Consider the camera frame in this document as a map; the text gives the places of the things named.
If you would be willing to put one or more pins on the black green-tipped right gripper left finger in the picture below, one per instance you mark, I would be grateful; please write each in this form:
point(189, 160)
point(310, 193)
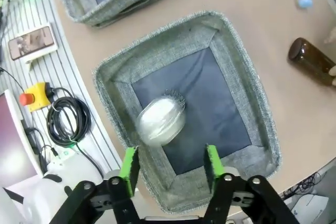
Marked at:
point(128, 166)

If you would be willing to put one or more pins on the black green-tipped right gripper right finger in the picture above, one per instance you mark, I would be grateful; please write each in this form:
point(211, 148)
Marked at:
point(214, 165)

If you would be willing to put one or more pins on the brown glass bottle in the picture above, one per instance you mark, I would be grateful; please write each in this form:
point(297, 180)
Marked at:
point(312, 62)

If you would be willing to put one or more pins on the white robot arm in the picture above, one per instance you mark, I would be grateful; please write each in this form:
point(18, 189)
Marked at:
point(34, 199)

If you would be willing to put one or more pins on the person's hand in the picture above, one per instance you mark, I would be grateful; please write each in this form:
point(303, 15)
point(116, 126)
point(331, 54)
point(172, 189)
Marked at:
point(331, 51)

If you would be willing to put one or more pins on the white power strip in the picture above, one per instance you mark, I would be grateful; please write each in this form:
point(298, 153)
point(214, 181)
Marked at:
point(60, 157)

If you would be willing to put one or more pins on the yellow emergency stop button box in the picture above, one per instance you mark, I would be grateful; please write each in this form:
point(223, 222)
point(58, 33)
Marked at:
point(35, 98)

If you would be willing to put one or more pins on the computer monitor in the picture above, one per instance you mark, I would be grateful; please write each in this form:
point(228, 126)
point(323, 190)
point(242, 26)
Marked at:
point(14, 140)

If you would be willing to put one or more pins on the smartphone in white holder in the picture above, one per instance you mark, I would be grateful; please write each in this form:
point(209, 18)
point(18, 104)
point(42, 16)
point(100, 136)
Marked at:
point(31, 42)

